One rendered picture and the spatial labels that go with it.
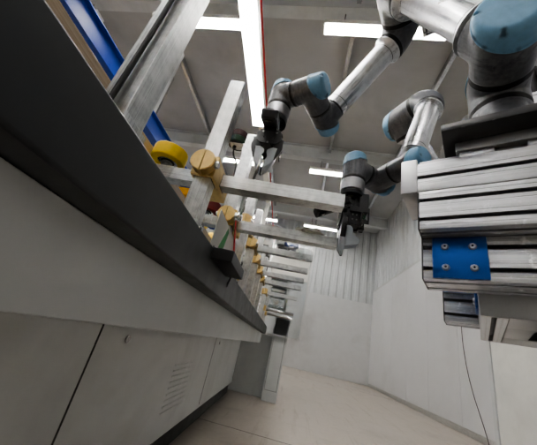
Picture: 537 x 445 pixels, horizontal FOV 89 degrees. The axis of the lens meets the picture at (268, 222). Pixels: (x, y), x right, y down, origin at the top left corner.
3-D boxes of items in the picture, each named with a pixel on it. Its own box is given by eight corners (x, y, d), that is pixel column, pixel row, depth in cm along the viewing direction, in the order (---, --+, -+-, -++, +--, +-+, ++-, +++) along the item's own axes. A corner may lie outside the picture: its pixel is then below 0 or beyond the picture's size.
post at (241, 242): (229, 307, 96) (260, 192, 115) (228, 305, 93) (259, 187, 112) (220, 305, 97) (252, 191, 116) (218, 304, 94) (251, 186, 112)
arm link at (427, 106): (458, 93, 102) (434, 177, 78) (431, 110, 111) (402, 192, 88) (439, 70, 100) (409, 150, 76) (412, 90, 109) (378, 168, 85)
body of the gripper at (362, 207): (368, 225, 79) (371, 190, 83) (338, 221, 80) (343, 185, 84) (361, 235, 86) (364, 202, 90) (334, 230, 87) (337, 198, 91)
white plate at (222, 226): (230, 276, 84) (238, 246, 88) (210, 249, 60) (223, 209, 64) (228, 275, 84) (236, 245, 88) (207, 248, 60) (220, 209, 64)
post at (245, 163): (220, 274, 76) (259, 140, 95) (217, 270, 73) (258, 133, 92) (208, 271, 76) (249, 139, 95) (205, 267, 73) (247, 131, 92)
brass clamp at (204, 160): (226, 204, 65) (231, 186, 67) (214, 171, 52) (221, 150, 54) (201, 199, 65) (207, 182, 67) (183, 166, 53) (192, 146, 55)
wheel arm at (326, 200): (340, 216, 59) (342, 199, 60) (344, 209, 56) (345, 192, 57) (154, 184, 64) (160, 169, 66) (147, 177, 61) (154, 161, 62)
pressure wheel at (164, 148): (163, 201, 66) (179, 163, 71) (178, 194, 61) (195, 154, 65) (131, 184, 62) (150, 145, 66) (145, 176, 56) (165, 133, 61)
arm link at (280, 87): (291, 71, 85) (268, 80, 90) (284, 96, 81) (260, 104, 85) (301, 91, 91) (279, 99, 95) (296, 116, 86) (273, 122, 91)
